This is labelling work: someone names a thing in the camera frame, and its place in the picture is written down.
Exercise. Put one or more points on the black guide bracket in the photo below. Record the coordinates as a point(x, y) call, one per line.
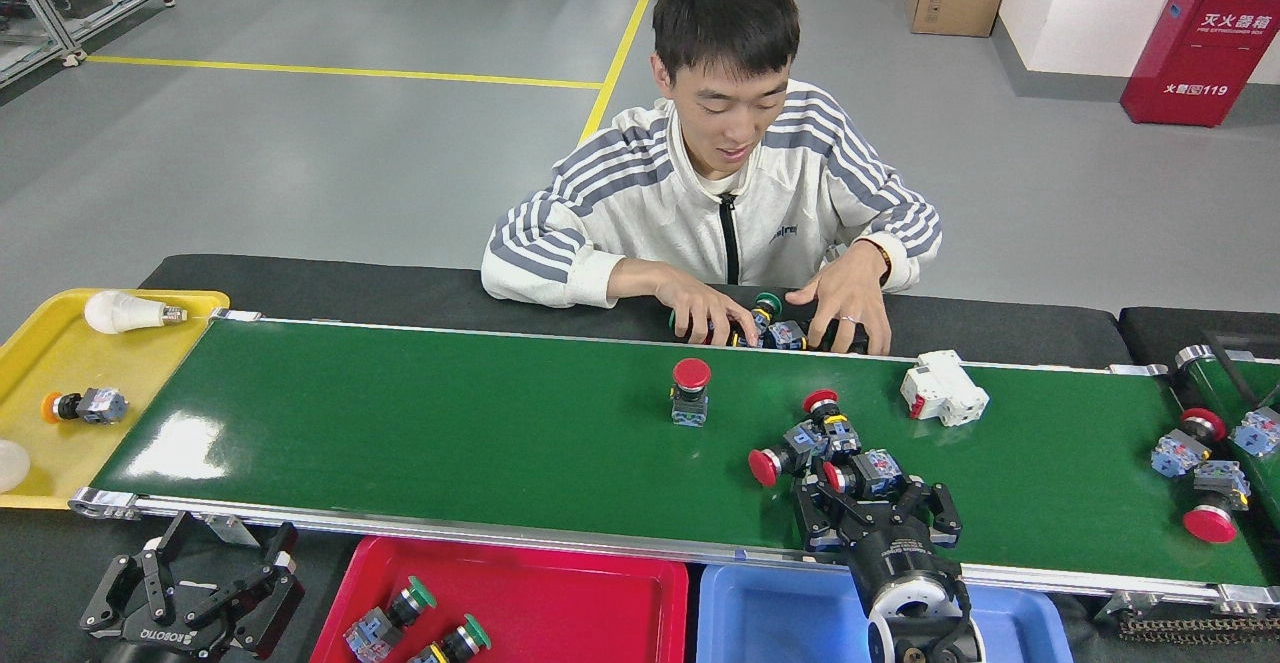
point(1240, 343)

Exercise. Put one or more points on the red fire extinguisher cabinet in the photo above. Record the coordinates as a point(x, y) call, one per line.
point(1200, 53)

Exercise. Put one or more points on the orange push button switch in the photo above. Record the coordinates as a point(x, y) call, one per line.
point(90, 406)

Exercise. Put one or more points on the yellow push button switch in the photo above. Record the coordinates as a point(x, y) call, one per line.
point(787, 335)

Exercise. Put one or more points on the red plastic tray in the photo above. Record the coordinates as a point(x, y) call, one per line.
point(560, 603)

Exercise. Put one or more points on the blue plastic tray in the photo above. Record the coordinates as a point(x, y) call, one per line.
point(780, 623)

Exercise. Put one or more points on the white light bulb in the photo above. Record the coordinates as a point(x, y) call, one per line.
point(120, 311)

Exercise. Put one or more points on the yellow plastic tray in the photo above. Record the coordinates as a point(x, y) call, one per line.
point(60, 363)

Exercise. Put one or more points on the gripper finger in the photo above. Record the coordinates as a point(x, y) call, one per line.
point(820, 523)
point(270, 593)
point(125, 598)
point(935, 523)

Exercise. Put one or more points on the white globe bulb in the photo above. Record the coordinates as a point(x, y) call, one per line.
point(10, 465)

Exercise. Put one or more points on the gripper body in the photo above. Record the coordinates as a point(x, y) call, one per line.
point(895, 563)
point(170, 643)

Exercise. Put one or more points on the person's left hand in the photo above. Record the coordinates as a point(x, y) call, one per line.
point(850, 293)

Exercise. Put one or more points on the person's right hand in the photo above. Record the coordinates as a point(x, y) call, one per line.
point(700, 303)

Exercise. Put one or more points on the white circuit breaker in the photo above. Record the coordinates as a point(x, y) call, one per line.
point(945, 390)

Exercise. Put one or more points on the person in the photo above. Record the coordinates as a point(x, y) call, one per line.
point(750, 203)

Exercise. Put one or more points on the green conveyor belt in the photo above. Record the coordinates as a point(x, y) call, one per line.
point(1265, 478)
point(500, 443)

